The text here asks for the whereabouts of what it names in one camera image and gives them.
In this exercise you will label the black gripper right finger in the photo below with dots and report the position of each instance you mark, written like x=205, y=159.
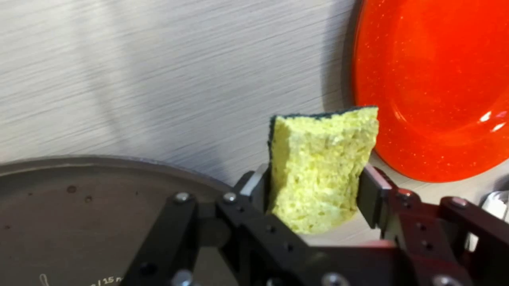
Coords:
x=386, y=204

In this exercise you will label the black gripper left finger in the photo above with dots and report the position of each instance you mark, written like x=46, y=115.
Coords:
x=254, y=188

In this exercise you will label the yellow green sponge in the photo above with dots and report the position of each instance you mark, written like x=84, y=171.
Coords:
x=318, y=169

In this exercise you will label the black frying pan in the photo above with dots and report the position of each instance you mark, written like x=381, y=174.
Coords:
x=79, y=223

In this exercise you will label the large red plate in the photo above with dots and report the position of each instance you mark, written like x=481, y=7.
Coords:
x=439, y=85

